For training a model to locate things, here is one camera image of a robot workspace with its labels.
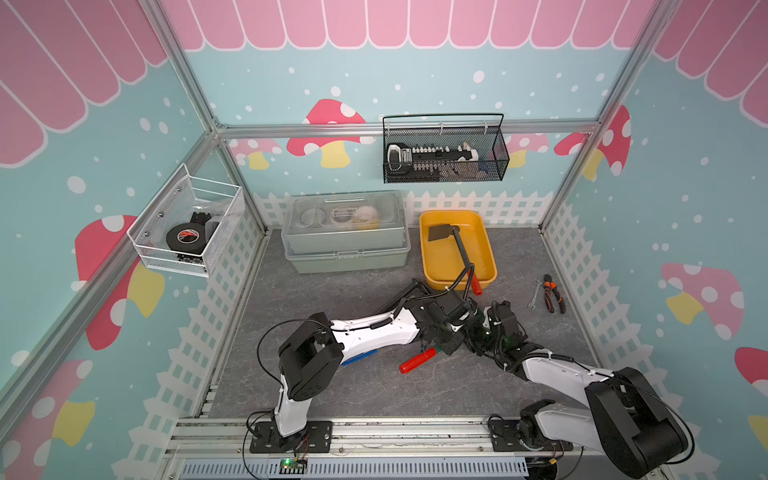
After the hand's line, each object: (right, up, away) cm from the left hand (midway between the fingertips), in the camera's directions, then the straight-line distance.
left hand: (452, 342), depth 83 cm
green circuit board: (-41, -28, -10) cm, 51 cm away
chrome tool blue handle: (-27, -5, +4) cm, 27 cm away
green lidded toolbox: (-35, +31, +11) cm, 48 cm away
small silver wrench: (+31, +10, +17) cm, 37 cm away
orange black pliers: (+37, +14, +20) cm, 44 cm away
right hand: (+1, +4, +6) cm, 7 cm away
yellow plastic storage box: (+2, +23, +26) cm, 35 cm away
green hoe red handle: (-10, -2, -8) cm, 13 cm away
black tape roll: (-66, +28, -11) cm, 73 cm away
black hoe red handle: (+2, +34, +32) cm, 46 cm away
